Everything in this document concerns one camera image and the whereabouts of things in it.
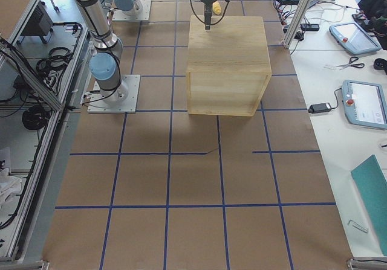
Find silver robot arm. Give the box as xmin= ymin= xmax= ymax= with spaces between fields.
xmin=89 ymin=0 xmax=222 ymax=35
xmin=75 ymin=0 xmax=136 ymax=107

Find wooden drawer cabinet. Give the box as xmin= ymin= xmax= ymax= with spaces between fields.
xmin=186 ymin=16 xmax=272 ymax=117

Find yellow corn toy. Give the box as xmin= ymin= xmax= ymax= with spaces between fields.
xmin=212 ymin=1 xmax=222 ymax=15

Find black small device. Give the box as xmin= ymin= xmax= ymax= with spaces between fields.
xmin=300 ymin=24 xmax=320 ymax=31

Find upper teach pendant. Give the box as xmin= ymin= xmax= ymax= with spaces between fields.
xmin=329 ymin=22 xmax=382 ymax=56

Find teach pendant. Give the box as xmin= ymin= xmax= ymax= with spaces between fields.
xmin=342 ymin=80 xmax=386 ymax=130
xmin=329 ymin=22 xmax=382 ymax=56

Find black power adapter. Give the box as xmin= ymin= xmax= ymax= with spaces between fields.
xmin=308 ymin=103 xmax=332 ymax=114

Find black control box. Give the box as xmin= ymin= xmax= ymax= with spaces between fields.
xmin=21 ymin=2 xmax=53 ymax=43

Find lower teach pendant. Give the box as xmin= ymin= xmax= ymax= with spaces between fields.
xmin=342 ymin=80 xmax=386 ymax=130

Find teal folder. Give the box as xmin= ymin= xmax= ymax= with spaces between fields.
xmin=351 ymin=155 xmax=386 ymax=228

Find metal allen key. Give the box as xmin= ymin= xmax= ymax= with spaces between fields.
xmin=347 ymin=219 xmax=369 ymax=234

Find aluminium frame post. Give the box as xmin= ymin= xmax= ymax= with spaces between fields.
xmin=283 ymin=0 xmax=311 ymax=48

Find black handled scissors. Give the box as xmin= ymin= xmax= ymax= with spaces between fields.
xmin=337 ymin=56 xmax=365 ymax=70

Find coiled black cable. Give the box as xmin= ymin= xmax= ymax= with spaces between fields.
xmin=22 ymin=105 xmax=47 ymax=130

